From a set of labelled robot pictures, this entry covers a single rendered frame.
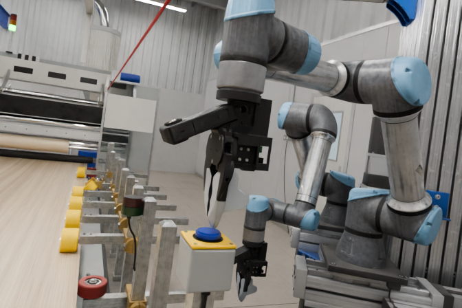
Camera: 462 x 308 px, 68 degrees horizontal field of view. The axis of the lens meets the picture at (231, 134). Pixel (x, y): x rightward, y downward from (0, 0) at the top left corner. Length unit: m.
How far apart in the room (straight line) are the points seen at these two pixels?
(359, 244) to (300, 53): 0.72
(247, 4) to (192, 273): 0.40
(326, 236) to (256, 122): 1.18
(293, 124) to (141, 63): 8.93
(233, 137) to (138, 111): 3.06
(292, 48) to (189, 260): 0.36
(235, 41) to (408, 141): 0.59
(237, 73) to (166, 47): 9.82
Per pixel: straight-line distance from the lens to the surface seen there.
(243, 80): 0.50
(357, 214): 1.15
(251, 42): 0.52
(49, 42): 10.19
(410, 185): 1.03
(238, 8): 0.54
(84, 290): 1.12
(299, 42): 0.59
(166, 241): 0.80
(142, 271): 1.09
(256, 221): 1.18
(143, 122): 3.55
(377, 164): 1.41
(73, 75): 3.85
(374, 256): 1.17
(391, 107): 0.91
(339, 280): 1.19
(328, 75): 0.87
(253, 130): 0.53
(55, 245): 1.44
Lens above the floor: 1.39
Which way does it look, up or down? level
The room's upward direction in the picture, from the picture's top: 8 degrees clockwise
